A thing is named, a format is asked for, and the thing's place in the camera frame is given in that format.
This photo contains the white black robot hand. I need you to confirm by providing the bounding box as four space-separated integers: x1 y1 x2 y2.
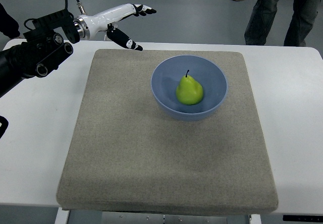
74 4 156 51

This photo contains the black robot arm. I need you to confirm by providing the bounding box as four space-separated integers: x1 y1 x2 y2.
1 0 83 96

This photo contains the black cable loop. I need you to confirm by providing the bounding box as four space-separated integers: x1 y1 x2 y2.
0 115 9 139

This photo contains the grey felt mat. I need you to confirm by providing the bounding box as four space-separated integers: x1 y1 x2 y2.
56 49 279 216

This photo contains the blue bowl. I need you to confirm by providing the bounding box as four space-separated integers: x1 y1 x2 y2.
150 55 229 121

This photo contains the green pear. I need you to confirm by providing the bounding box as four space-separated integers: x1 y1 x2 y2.
176 70 204 105

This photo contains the person in grey jeans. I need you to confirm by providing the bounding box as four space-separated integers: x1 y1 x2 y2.
244 0 323 47

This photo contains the white table frame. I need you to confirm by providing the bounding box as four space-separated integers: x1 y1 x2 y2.
55 208 262 223

